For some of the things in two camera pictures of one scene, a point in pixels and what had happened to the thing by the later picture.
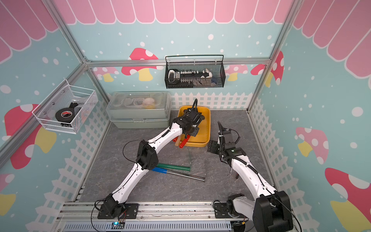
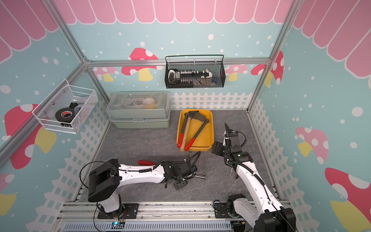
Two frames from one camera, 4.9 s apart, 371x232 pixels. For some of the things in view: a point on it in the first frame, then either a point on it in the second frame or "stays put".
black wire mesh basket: x=194 y=71 stays put
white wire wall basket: x=66 y=108 stays put
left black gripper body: x=192 y=130 → x=179 y=183
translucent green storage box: x=139 y=109 stays put
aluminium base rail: x=178 y=217 stays put
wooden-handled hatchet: x=178 y=141 → x=190 y=118
